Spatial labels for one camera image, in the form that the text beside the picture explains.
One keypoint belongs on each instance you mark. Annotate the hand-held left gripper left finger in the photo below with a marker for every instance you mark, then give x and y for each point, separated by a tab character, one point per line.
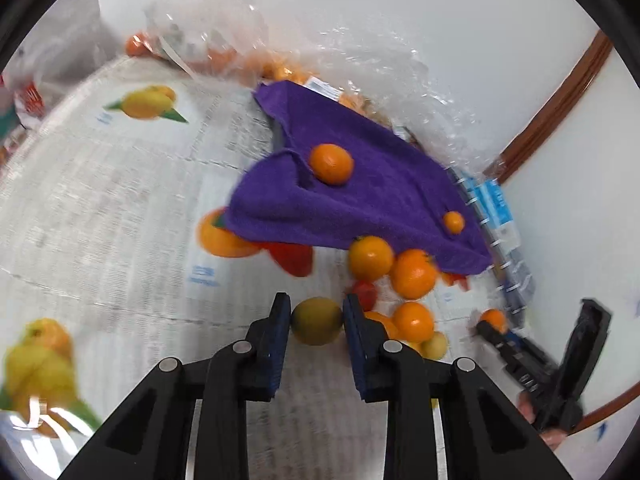
280	345

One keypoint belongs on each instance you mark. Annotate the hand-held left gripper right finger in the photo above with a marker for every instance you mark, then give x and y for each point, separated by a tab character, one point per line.
356	350

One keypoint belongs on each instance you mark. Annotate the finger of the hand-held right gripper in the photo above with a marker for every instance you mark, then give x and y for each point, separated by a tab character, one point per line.
585	355
500	342

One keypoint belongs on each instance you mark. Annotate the red cherry tomato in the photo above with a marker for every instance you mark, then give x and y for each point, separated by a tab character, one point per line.
367	294

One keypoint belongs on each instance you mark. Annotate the small yellow-green round citrus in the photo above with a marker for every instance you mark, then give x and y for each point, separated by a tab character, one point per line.
435	345

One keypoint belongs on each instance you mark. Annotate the small orange mandarin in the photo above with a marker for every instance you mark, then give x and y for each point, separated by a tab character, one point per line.
453	222

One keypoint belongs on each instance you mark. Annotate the purple cloth-lined tray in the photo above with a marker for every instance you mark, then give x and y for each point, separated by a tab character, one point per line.
390	195

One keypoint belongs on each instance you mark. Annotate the person's right hand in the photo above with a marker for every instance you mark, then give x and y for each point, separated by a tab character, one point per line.
552	439

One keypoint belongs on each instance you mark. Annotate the grey checked cloth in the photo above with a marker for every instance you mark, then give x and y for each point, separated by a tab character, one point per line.
512	270

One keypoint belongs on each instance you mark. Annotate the blue tissue pack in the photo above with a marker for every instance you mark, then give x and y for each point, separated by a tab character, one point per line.
495	205

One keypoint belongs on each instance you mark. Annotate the clear bag of small oranges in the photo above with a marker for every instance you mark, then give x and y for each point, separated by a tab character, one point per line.
292	72

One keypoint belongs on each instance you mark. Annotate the crumpled clear plastic wrap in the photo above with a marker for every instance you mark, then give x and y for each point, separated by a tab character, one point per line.
390	75

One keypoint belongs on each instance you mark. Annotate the clear bag with mandarins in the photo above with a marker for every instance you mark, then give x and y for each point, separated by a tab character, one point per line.
210	25

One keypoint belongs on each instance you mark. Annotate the loose orange mandarin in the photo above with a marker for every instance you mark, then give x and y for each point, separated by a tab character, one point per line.
135	45

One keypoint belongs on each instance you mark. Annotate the white plastic bag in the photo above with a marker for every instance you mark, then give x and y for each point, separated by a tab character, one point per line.
65	40

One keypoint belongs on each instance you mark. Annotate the brown wooden door frame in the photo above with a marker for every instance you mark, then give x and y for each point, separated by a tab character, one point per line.
555	105

